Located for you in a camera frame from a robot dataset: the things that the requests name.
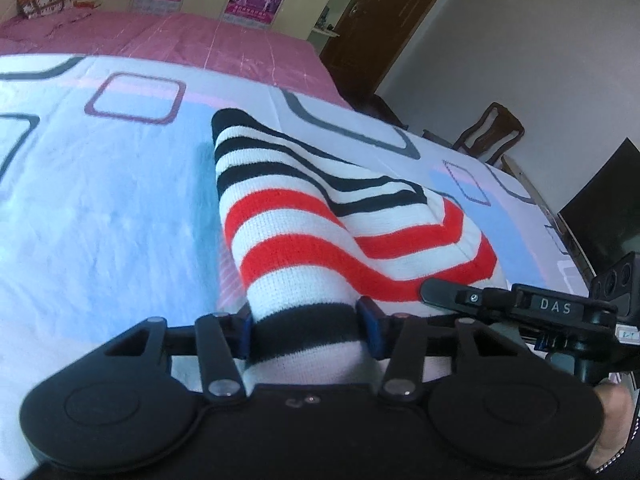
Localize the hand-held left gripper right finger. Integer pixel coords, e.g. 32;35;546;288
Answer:
357;297;521;401

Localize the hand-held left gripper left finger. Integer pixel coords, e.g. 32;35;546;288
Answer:
102;307;252;403

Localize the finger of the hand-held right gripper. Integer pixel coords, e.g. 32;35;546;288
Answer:
419;277;517;319

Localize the black red white striped sweater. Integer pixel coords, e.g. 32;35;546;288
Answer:
210;108;512;392

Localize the person's right forearm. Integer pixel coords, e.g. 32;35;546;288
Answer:
587;400;640;480

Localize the person's right hand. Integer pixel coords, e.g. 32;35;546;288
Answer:
592;379;638;468

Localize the black television screen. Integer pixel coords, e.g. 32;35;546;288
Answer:
557;137;640;277

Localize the brown wooden chair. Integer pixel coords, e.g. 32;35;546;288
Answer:
422;102;526;167

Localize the white bedsheet with square print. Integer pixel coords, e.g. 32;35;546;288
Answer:
0;52;593;480

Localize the brown wooden door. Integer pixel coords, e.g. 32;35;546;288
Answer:
319;0;459;92

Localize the pink bedsheet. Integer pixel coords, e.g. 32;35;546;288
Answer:
0;7;352;109

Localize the cream wall shelf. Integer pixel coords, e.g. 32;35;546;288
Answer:
307;0;374;54

